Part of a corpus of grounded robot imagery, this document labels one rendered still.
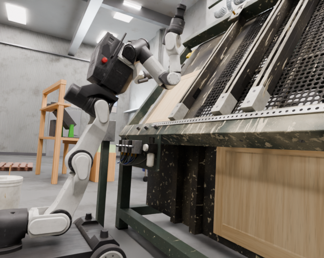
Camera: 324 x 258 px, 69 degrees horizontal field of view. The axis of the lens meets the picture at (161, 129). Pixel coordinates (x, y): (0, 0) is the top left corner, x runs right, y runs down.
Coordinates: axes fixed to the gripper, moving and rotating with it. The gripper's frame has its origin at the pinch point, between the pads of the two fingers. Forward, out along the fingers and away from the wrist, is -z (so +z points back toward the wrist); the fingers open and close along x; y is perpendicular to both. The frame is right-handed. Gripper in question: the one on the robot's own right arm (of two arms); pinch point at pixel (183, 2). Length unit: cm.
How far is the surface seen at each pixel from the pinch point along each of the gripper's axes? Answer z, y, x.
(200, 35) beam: -10, 17, 89
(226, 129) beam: 66, 37, -47
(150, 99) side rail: 62, -13, 75
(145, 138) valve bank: 90, -2, 13
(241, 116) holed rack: 58, 41, -48
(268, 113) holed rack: 55, 48, -59
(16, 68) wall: 95, -691, 847
